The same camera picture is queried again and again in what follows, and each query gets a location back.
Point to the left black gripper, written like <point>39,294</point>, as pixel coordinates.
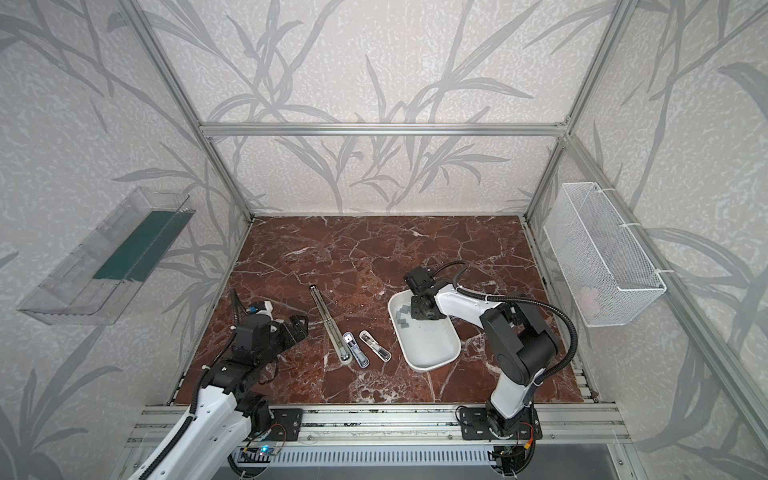
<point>294,329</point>

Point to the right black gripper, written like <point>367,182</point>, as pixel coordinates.
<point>422,303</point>

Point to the white oval tray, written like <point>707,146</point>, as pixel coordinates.
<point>426,345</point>

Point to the small white stapler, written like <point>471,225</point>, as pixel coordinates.
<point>375,346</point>

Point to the small blue stapler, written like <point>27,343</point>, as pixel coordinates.
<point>352,344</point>

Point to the beige black long stapler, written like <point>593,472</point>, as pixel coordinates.
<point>332,329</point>

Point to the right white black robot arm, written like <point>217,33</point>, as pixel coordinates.
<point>562,328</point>

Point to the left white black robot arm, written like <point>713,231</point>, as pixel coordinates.
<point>224,410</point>

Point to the green circuit board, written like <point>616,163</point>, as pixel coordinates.
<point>260,454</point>

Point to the pink object in basket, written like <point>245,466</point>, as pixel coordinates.
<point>588,299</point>

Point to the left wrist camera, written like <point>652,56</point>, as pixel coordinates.
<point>260,308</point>

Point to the clear plastic wall bin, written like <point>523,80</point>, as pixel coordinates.
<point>95,283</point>

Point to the white wire mesh basket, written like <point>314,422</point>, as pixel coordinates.
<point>595,247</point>

